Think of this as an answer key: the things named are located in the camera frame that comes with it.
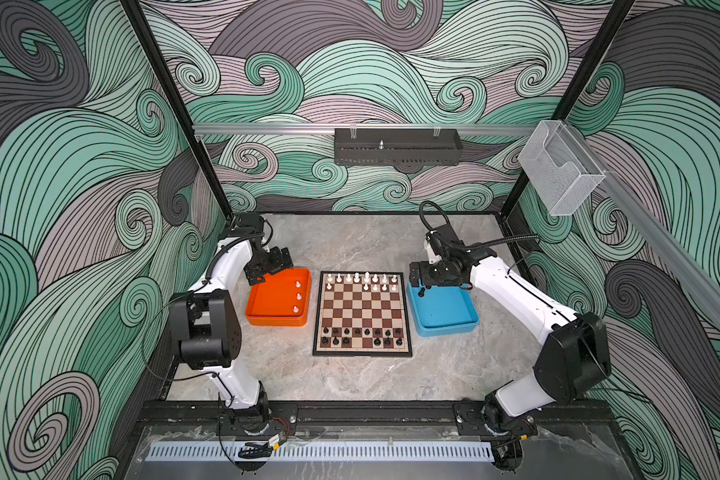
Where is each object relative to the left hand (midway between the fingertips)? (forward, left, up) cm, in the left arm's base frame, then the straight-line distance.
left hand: (280, 267), depth 90 cm
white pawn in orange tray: (0, -4, -11) cm, 11 cm away
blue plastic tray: (-9, -50, -8) cm, 52 cm away
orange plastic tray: (-5, 0, -12) cm, 13 cm away
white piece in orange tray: (-4, -5, -10) cm, 12 cm away
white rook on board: (+2, -14, -9) cm, 17 cm away
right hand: (-4, -43, +3) cm, 44 cm away
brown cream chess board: (-10, -25, -9) cm, 29 cm away
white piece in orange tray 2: (-9, -4, -11) cm, 15 cm away
